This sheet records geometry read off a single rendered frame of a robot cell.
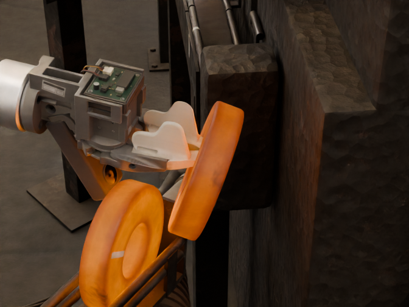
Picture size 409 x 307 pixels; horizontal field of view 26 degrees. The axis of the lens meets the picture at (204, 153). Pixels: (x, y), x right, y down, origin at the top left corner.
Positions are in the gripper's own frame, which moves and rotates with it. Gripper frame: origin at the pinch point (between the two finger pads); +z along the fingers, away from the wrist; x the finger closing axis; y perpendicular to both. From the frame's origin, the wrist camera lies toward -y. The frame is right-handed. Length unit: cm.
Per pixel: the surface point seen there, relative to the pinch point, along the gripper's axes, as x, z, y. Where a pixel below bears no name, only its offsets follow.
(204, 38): 51, -14, -20
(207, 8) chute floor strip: 63, -17, -22
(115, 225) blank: -8.7, -7.2, -4.7
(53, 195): 72, -54, -90
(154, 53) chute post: 144, -53, -94
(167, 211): 2.2, -4.7, -11.9
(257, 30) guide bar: 38.2, -3.1, -7.8
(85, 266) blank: -12.1, -9.3, -8.5
